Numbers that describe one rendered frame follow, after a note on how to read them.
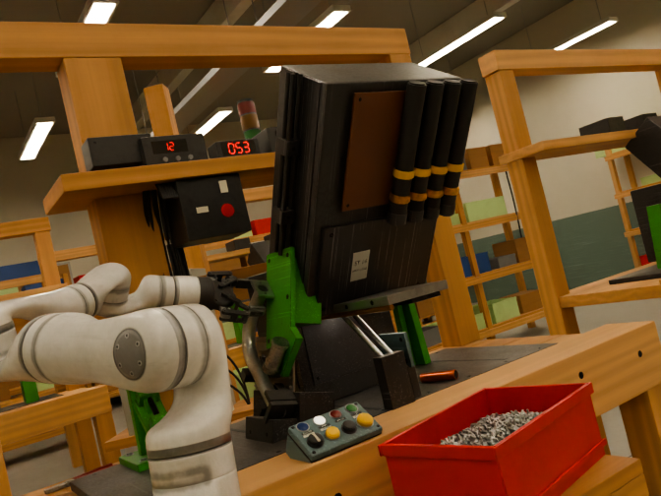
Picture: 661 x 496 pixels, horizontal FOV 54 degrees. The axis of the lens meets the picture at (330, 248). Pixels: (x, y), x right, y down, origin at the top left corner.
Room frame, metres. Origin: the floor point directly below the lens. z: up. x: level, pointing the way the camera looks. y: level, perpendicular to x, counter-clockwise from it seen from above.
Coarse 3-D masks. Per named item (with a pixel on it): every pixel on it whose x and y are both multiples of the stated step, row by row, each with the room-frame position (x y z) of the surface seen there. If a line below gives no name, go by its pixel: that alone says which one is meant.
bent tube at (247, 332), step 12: (264, 288) 1.44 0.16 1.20; (252, 300) 1.43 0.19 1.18; (264, 300) 1.43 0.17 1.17; (252, 324) 1.45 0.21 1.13; (252, 336) 1.46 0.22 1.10; (252, 348) 1.44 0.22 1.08; (252, 360) 1.42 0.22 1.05; (252, 372) 1.40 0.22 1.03; (264, 372) 1.39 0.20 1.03; (264, 384) 1.36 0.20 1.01; (264, 396) 1.35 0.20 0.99
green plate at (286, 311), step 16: (272, 256) 1.44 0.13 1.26; (288, 256) 1.37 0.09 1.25; (272, 272) 1.43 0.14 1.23; (288, 272) 1.37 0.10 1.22; (272, 288) 1.42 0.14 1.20; (288, 288) 1.36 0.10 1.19; (304, 288) 1.39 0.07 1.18; (272, 304) 1.42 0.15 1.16; (288, 304) 1.36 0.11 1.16; (304, 304) 1.38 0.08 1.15; (320, 304) 1.40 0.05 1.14; (272, 320) 1.41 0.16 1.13; (288, 320) 1.35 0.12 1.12; (304, 320) 1.38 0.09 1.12; (320, 320) 1.40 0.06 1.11; (272, 336) 1.41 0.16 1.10
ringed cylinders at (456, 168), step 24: (408, 96) 1.26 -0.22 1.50; (432, 96) 1.28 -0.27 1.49; (456, 96) 1.31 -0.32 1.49; (408, 120) 1.28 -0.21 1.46; (432, 120) 1.30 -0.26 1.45; (456, 120) 1.36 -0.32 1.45; (408, 144) 1.30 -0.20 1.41; (432, 144) 1.33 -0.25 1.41; (456, 144) 1.38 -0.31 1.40; (408, 168) 1.32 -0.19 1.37; (432, 168) 1.38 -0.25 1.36; (456, 168) 1.41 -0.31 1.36; (408, 192) 1.35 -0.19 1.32; (432, 192) 1.40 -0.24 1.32; (456, 192) 1.44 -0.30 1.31; (408, 216) 1.40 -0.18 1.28; (432, 216) 1.43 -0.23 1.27
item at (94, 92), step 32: (64, 64) 1.53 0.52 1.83; (96, 64) 1.57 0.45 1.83; (64, 96) 1.59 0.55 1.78; (96, 96) 1.56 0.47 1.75; (128, 96) 1.60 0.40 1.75; (96, 128) 1.55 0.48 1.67; (128, 128) 1.60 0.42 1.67; (96, 224) 1.56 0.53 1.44; (128, 224) 1.57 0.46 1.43; (448, 224) 2.12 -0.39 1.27; (128, 256) 1.56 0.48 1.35; (160, 256) 1.60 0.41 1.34; (448, 256) 2.11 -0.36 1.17; (448, 288) 2.09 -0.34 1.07; (448, 320) 2.11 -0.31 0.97; (0, 448) 1.37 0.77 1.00; (0, 480) 1.36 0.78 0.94
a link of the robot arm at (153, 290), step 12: (156, 276) 1.30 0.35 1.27; (168, 276) 1.32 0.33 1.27; (144, 288) 1.28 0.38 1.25; (156, 288) 1.28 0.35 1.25; (168, 288) 1.29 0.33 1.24; (132, 300) 1.29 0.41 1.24; (144, 300) 1.28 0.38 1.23; (156, 300) 1.29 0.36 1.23; (168, 300) 1.30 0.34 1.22; (108, 312) 1.25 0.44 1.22; (120, 312) 1.26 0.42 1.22
